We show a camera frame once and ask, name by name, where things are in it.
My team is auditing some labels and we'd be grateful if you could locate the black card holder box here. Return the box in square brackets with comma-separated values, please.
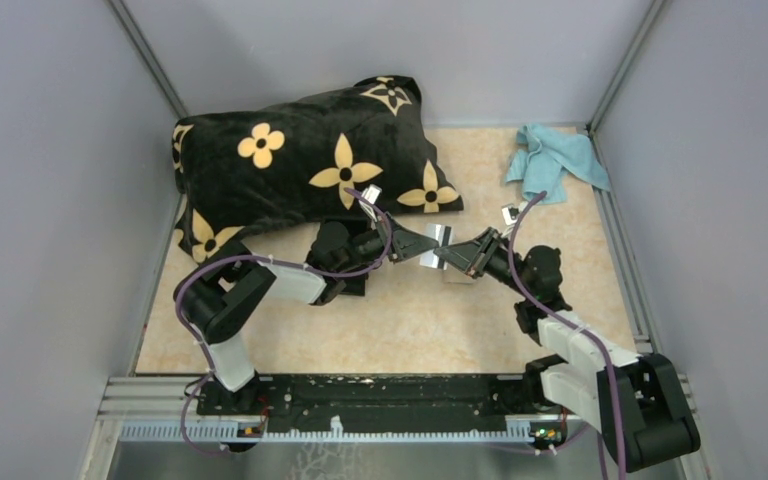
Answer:
[305, 218, 368, 306]

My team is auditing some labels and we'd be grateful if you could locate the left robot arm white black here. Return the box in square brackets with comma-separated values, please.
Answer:
[173, 220, 440, 414]

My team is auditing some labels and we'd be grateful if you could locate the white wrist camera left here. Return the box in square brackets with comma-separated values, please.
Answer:
[359, 184, 382, 222]

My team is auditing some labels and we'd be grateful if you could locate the black pillow with cream flowers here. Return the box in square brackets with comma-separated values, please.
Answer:
[171, 75, 464, 263]

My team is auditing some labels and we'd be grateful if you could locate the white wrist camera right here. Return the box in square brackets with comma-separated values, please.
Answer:
[501, 202, 527, 226]

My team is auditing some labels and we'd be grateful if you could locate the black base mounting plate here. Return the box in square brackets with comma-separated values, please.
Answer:
[194, 374, 574, 444]

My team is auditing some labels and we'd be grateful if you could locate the aluminium frame rail front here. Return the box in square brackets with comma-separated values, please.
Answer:
[95, 372, 698, 445]

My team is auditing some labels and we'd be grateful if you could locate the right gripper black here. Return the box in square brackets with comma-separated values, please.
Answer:
[434, 227, 533, 298]

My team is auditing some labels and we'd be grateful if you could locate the light blue towel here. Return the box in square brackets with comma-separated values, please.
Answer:
[504, 123, 611, 205]

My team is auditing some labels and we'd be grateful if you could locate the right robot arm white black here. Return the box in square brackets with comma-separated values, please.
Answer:
[434, 228, 701, 473]

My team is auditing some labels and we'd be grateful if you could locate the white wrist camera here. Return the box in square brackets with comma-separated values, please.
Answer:
[501, 202, 527, 226]
[359, 184, 382, 222]

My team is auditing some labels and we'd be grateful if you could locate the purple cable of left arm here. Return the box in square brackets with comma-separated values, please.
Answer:
[173, 187, 395, 458]

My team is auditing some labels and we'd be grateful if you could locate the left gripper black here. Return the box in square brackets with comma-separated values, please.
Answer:
[335, 212, 440, 274]

